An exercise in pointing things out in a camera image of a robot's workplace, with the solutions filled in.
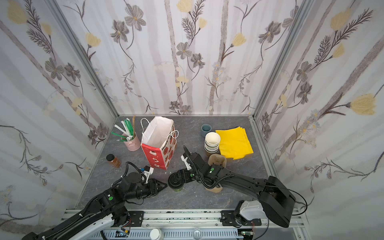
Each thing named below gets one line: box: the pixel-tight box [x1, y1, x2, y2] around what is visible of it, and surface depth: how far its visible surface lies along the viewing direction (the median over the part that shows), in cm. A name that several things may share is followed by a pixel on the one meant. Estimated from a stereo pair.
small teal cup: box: [200, 124, 212, 138], surface depth 107 cm
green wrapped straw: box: [123, 119, 134, 137], surface depth 95 cm
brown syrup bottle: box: [106, 153, 121, 168], surface depth 88 cm
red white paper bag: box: [140, 116, 179, 171], surface depth 84 cm
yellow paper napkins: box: [215, 126, 254, 160], surface depth 99 cm
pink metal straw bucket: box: [123, 131, 141, 152], surface depth 96 cm
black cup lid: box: [168, 172, 185, 190], surface depth 76 cm
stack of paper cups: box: [204, 132, 221, 154], surface depth 87 cm
